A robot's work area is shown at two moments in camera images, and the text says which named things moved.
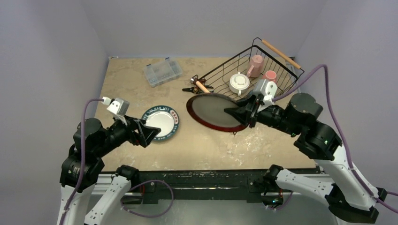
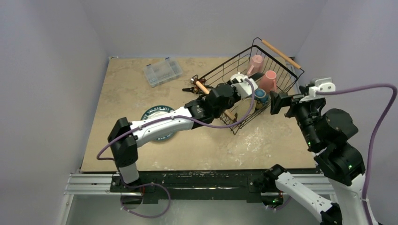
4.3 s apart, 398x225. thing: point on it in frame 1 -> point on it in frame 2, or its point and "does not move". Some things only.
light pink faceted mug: x=256 y=62 does not move
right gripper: x=253 y=110 -> x=278 y=103
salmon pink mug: x=271 y=76 does not move
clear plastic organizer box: x=163 y=71 does not move
